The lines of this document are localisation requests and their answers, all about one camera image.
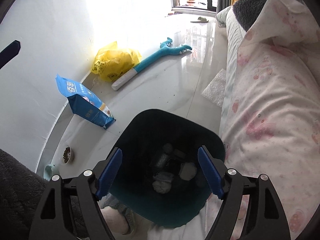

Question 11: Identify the blue dinosaur plush toy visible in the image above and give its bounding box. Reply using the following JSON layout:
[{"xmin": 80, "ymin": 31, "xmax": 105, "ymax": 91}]
[{"xmin": 111, "ymin": 37, "xmax": 193, "ymax": 91}]

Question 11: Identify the white quilted bed cover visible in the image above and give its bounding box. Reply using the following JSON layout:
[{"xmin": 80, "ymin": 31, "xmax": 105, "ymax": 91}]
[{"xmin": 215, "ymin": 5, "xmax": 248, "ymax": 85}]

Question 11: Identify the grey fleece blanket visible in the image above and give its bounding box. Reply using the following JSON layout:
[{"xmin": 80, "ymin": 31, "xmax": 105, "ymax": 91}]
[{"xmin": 231, "ymin": 0, "xmax": 272, "ymax": 32}]

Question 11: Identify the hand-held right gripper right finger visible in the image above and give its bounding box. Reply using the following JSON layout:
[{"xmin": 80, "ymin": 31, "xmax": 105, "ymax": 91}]
[{"xmin": 197, "ymin": 145, "xmax": 292, "ymax": 240}]

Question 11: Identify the pink printed blanket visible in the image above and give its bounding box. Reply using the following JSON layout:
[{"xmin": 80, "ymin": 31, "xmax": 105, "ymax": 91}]
[{"xmin": 207, "ymin": 0, "xmax": 320, "ymax": 240}]

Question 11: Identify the black trash bin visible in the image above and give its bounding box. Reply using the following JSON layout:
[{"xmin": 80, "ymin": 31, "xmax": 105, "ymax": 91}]
[{"xmin": 110, "ymin": 109, "xmax": 227, "ymax": 228}]

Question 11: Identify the pet food bowl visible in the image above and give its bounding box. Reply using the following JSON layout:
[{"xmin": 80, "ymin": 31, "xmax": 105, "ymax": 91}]
[{"xmin": 61, "ymin": 146, "xmax": 76, "ymax": 165}]

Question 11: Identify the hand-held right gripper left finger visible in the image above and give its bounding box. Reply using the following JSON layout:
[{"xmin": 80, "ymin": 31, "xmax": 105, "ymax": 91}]
[{"xmin": 29, "ymin": 147, "xmax": 123, "ymax": 240}]

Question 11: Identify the bubble wrap sheet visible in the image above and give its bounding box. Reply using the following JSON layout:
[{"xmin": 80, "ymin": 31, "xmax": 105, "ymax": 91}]
[{"xmin": 201, "ymin": 74, "xmax": 228, "ymax": 108}]

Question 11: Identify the blue pet food bag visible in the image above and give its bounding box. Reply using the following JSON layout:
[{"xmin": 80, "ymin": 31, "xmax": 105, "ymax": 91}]
[{"xmin": 55, "ymin": 74, "xmax": 117, "ymax": 130}]

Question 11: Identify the dark grey fuzzy blanket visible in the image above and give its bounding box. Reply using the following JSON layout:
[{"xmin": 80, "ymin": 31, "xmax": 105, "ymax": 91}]
[{"xmin": 0, "ymin": 148, "xmax": 83, "ymax": 240}]

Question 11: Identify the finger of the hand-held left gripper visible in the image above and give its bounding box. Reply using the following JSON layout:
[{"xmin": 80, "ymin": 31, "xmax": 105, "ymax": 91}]
[{"xmin": 0, "ymin": 40, "xmax": 21, "ymax": 69}]

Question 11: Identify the pale green bowl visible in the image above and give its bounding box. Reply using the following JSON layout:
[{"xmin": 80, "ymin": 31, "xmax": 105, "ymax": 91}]
[{"xmin": 44, "ymin": 164, "xmax": 60, "ymax": 180}]

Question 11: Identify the person's foot in grey slipper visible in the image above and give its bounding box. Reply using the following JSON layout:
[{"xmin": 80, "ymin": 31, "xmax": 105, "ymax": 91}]
[{"xmin": 100, "ymin": 195, "xmax": 140, "ymax": 240}]

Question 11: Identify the yellow plastic bag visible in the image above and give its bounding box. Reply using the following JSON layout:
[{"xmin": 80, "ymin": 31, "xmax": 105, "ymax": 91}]
[{"xmin": 90, "ymin": 41, "xmax": 142, "ymax": 82}]

